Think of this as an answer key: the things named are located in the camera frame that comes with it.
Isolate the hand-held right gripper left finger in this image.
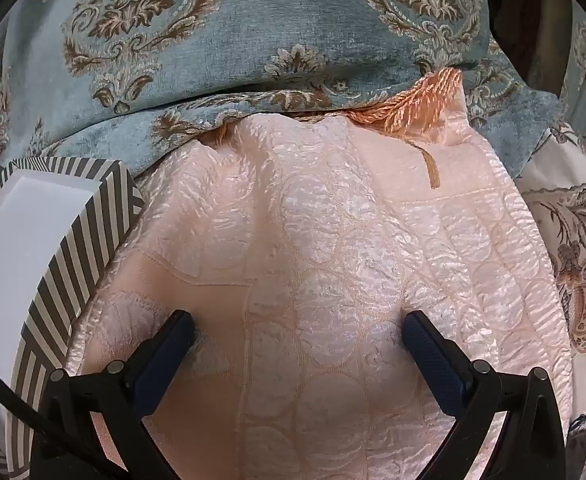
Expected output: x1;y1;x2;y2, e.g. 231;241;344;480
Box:
32;310;196;480

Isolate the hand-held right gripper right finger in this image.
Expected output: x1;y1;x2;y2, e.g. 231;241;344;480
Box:
402;310;567;480

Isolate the striped box with white foam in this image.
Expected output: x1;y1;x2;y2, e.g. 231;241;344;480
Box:
0;156;146;478

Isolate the cream floral cushion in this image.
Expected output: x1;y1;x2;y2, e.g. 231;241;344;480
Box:
515;120;586;471

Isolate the blue damask sofa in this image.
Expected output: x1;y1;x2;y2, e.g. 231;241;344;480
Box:
0;0;586;211

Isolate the black cable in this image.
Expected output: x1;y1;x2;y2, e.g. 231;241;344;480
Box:
0;347;128;480

